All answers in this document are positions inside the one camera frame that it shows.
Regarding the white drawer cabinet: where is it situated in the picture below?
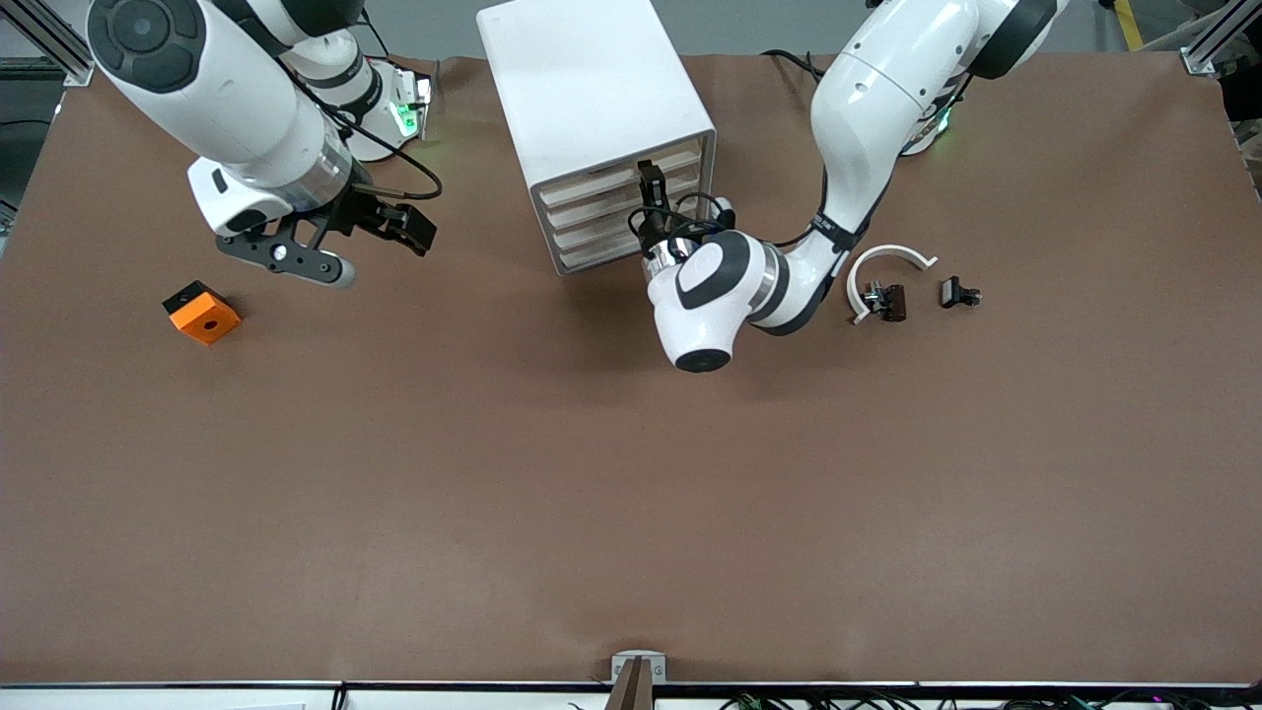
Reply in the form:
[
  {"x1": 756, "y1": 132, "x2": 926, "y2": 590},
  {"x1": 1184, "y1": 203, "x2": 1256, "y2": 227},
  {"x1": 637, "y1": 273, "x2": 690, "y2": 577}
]
[{"x1": 476, "y1": 0, "x2": 718, "y2": 277}]

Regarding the metal base connector plate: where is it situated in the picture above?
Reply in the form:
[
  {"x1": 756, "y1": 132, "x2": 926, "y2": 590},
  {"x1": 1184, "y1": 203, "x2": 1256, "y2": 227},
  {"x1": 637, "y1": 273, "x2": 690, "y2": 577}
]
[{"x1": 389, "y1": 67, "x2": 435, "y2": 141}]

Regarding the orange and black block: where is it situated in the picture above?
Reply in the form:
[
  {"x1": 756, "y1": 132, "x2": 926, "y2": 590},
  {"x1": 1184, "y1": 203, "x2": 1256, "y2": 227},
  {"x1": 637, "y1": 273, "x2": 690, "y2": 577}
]
[{"x1": 162, "y1": 280, "x2": 243, "y2": 346}]

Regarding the dark brown connector part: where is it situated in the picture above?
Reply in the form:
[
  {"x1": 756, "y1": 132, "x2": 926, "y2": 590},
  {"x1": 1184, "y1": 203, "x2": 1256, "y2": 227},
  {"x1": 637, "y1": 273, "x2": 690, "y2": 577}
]
[{"x1": 863, "y1": 281, "x2": 909, "y2": 323}]

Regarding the black base cable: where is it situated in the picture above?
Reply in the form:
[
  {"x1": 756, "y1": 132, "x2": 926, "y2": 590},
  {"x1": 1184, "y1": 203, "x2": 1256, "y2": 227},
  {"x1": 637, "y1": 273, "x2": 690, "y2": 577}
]
[{"x1": 761, "y1": 47, "x2": 829, "y2": 85}]

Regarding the white curved plastic bracket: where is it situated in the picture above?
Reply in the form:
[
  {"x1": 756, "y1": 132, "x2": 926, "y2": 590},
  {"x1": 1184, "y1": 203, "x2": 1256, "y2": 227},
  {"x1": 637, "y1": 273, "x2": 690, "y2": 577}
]
[{"x1": 846, "y1": 244, "x2": 940, "y2": 326}]

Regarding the aluminium frame profile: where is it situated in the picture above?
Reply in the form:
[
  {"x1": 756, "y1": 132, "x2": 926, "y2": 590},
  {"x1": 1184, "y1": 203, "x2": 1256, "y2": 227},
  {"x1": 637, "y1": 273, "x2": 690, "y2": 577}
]
[
  {"x1": 1181, "y1": 0, "x2": 1262, "y2": 78},
  {"x1": 0, "y1": 0, "x2": 95, "y2": 88}
]

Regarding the brown post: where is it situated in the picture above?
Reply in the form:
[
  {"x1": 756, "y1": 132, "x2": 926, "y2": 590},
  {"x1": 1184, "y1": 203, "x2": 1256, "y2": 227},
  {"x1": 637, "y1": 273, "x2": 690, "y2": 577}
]
[{"x1": 606, "y1": 659, "x2": 654, "y2": 710}]

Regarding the black cable bundle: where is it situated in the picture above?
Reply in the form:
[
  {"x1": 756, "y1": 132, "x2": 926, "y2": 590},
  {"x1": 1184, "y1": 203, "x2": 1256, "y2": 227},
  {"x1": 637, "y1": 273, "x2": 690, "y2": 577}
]
[{"x1": 720, "y1": 690, "x2": 1262, "y2": 710}]

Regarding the white table edge rail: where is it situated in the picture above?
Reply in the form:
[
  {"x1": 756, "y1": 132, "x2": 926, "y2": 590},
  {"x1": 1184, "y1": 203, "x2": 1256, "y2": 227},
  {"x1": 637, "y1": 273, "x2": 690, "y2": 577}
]
[{"x1": 0, "y1": 680, "x2": 1262, "y2": 710}]

